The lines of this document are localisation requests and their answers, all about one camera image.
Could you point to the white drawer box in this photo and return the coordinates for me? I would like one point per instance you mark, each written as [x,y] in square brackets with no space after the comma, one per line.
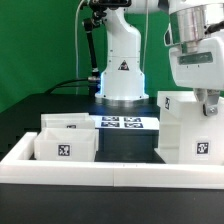
[66,144]
[67,120]

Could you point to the white drawer cabinet frame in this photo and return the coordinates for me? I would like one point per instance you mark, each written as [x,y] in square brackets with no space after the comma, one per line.
[186,135]

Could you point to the white U-shaped fence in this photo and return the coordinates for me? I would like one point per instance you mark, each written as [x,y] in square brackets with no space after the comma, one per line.
[17,167]

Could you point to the paper sheet with markers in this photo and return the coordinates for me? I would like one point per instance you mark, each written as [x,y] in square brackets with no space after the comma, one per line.
[126,122]

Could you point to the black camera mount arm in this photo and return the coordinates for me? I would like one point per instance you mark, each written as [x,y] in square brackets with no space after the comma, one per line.
[89,24]

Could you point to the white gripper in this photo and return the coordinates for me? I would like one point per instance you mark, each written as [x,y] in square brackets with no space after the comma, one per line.
[203,70]

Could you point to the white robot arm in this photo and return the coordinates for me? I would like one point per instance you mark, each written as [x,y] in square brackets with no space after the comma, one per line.
[195,37]

